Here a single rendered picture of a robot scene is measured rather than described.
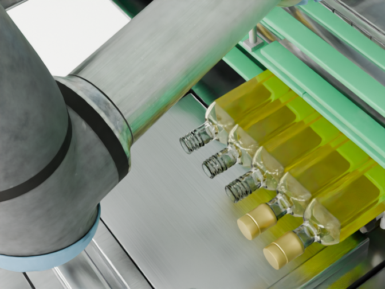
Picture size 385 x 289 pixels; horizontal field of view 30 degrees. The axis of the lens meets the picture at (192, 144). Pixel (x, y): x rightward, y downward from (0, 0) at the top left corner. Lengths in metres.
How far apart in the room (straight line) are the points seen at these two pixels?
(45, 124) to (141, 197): 0.70
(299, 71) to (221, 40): 0.42
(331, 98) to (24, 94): 0.63
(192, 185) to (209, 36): 0.56
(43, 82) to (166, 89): 0.15
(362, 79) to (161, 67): 0.40
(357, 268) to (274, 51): 0.35
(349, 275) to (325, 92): 0.28
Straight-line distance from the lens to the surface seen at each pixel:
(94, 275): 1.14
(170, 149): 1.25
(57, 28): 1.52
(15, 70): 0.50
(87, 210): 0.61
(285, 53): 1.11
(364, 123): 1.02
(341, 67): 0.99
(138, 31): 0.65
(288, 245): 0.96
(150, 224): 1.16
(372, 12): 1.05
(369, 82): 0.97
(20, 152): 0.50
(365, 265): 1.14
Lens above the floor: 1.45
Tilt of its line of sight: 17 degrees down
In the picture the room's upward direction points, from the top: 121 degrees counter-clockwise
